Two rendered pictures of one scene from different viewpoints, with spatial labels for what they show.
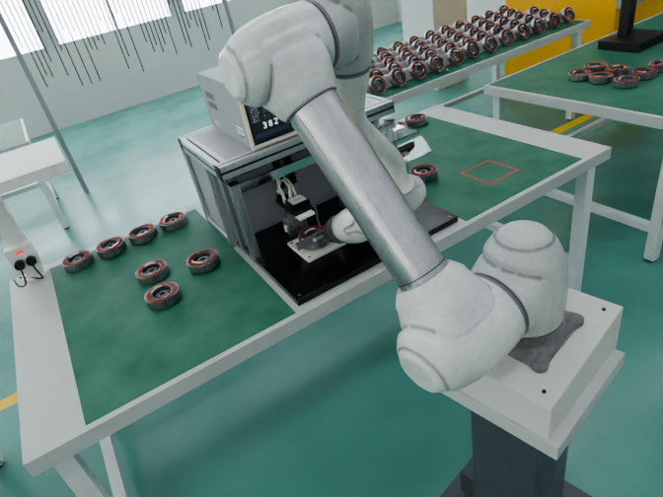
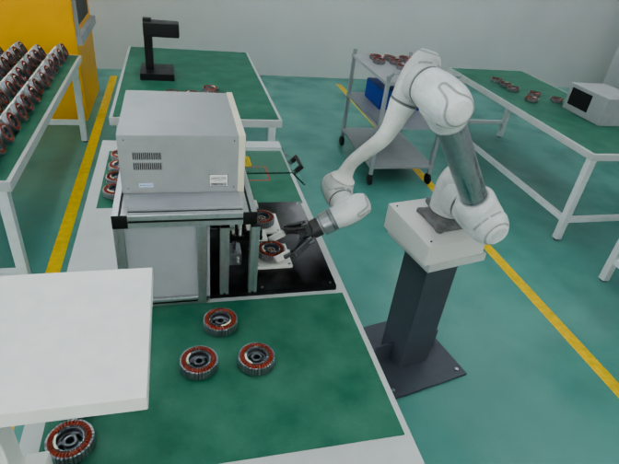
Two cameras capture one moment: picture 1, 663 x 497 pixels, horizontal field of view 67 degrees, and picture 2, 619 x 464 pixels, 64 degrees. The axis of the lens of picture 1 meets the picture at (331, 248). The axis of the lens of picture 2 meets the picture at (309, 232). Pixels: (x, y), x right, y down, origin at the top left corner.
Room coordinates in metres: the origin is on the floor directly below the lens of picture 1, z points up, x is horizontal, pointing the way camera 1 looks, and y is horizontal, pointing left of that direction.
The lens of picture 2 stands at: (1.09, 1.60, 1.92)
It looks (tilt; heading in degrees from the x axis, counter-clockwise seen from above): 33 degrees down; 278
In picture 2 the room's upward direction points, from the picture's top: 7 degrees clockwise
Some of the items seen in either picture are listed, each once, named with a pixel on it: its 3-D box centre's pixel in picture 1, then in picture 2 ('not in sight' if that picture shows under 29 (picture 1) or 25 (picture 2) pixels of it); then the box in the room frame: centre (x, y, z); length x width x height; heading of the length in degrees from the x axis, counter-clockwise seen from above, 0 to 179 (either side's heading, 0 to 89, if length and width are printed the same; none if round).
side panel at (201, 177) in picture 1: (210, 195); (163, 266); (1.74, 0.40, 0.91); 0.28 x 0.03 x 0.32; 25
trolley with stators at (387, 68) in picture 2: not in sight; (391, 113); (1.11, -2.83, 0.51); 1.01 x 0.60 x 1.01; 115
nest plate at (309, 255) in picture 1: (316, 243); (270, 256); (1.46, 0.05, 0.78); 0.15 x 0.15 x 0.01; 25
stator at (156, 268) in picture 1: (152, 271); (199, 362); (1.52, 0.64, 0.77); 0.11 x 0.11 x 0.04
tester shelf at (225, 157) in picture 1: (283, 125); (184, 171); (1.80, 0.08, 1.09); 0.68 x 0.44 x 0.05; 115
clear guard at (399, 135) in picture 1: (371, 144); (261, 166); (1.59, -0.20, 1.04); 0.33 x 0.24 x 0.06; 25
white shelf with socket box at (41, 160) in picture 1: (36, 226); (73, 406); (1.65, 1.00, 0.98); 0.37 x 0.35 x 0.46; 115
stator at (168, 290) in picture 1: (163, 295); (256, 358); (1.36, 0.57, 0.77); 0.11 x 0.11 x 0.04
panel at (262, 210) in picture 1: (302, 173); (203, 211); (1.74, 0.05, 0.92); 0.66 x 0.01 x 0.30; 115
